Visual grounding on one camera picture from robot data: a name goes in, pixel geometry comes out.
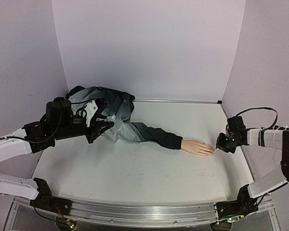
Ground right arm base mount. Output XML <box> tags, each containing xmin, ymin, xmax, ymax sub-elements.
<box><xmin>214</xmin><ymin>185</ymin><xmax>258</xmax><ymax>221</ymax></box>

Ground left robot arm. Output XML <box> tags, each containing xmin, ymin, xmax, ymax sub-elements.
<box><xmin>0</xmin><ymin>97</ymin><xmax>115</xmax><ymax>210</ymax></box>

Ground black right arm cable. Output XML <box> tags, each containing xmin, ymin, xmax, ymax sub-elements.
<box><xmin>236</xmin><ymin>107</ymin><xmax>279</xmax><ymax>130</ymax></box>

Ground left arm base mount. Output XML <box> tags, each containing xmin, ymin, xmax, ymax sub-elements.
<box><xmin>30</xmin><ymin>178</ymin><xmax>72</xmax><ymax>215</ymax></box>

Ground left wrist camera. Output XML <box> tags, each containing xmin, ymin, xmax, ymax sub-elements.
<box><xmin>72</xmin><ymin>98</ymin><xmax>107</xmax><ymax>128</ymax></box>

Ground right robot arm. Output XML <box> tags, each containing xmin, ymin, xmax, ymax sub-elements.
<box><xmin>215</xmin><ymin>116</ymin><xmax>289</xmax><ymax>220</ymax></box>

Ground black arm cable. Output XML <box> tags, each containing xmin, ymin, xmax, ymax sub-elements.
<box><xmin>0</xmin><ymin>97</ymin><xmax>70</xmax><ymax>145</ymax></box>
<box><xmin>236</xmin><ymin>107</ymin><xmax>279</xmax><ymax>130</ymax></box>

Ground mannequin hand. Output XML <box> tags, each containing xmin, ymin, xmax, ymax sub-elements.
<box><xmin>181</xmin><ymin>140</ymin><xmax>214</xmax><ymax>156</ymax></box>

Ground grey and black jacket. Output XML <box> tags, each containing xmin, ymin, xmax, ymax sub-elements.
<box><xmin>66</xmin><ymin>86</ymin><xmax>183</xmax><ymax>150</ymax></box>

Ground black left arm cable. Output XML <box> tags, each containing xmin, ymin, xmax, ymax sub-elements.
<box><xmin>0</xmin><ymin>97</ymin><xmax>70</xmax><ymax>145</ymax></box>

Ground aluminium front rail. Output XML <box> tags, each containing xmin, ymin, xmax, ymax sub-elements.
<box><xmin>13</xmin><ymin>194</ymin><xmax>273</xmax><ymax>228</ymax></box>

